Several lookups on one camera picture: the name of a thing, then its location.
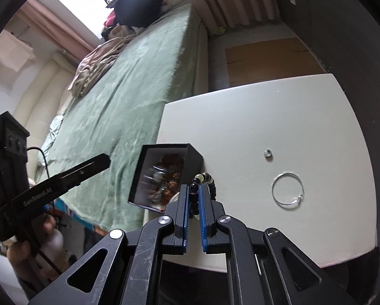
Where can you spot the beige hanging cloth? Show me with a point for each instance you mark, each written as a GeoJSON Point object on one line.
{"type": "Point", "coordinates": [15, 50]}

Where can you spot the beige crumpled cloth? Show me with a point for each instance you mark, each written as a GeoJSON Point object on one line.
{"type": "Point", "coordinates": [94, 63]}

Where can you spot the wide pink curtain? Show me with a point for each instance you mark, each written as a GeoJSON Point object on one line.
{"type": "Point", "coordinates": [234, 0]}

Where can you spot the black cloth pile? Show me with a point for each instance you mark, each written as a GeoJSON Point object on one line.
{"type": "Point", "coordinates": [139, 3]}

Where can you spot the red and pink clothes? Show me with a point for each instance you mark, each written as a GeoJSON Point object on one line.
{"type": "Point", "coordinates": [110, 19]}

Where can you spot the pile of jewelry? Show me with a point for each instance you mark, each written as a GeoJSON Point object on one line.
{"type": "Point", "coordinates": [170, 181]}

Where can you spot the narrow pink curtain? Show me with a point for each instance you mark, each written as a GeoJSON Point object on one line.
{"type": "Point", "coordinates": [59, 28]}

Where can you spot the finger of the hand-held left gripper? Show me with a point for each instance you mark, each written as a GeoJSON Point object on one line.
{"type": "Point", "coordinates": [85, 170]}

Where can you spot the small yellow-green object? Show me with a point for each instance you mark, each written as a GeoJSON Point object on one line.
{"type": "Point", "coordinates": [221, 30]}

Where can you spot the beige padded headboard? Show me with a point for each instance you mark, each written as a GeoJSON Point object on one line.
{"type": "Point", "coordinates": [40, 95]}

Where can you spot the green blanket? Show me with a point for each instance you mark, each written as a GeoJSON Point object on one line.
{"type": "Point", "coordinates": [129, 85]}

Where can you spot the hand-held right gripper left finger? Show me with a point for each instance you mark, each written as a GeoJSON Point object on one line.
{"type": "Point", "coordinates": [186, 219]}

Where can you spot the pale teal cloth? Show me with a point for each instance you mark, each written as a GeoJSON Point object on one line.
{"type": "Point", "coordinates": [53, 130]}

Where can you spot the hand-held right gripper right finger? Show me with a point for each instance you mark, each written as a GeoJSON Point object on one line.
{"type": "Point", "coordinates": [203, 222]}

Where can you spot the dark grey wardrobe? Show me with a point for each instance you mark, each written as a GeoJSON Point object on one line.
{"type": "Point", "coordinates": [335, 22]}

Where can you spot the printed teal bed sheet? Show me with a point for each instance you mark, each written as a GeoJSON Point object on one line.
{"type": "Point", "coordinates": [78, 220]}

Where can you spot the person's left hand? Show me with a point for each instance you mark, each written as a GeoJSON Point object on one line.
{"type": "Point", "coordinates": [25, 257]}

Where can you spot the thin silver bangle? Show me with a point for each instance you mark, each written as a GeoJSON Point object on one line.
{"type": "Point", "coordinates": [299, 199]}

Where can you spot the black cardboard box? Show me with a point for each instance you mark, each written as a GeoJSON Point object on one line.
{"type": "Point", "coordinates": [194, 157]}

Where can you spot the brown cardboard sheet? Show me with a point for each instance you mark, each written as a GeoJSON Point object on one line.
{"type": "Point", "coordinates": [266, 60]}

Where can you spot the white bedside table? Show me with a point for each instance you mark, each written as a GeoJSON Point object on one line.
{"type": "Point", "coordinates": [256, 117]}

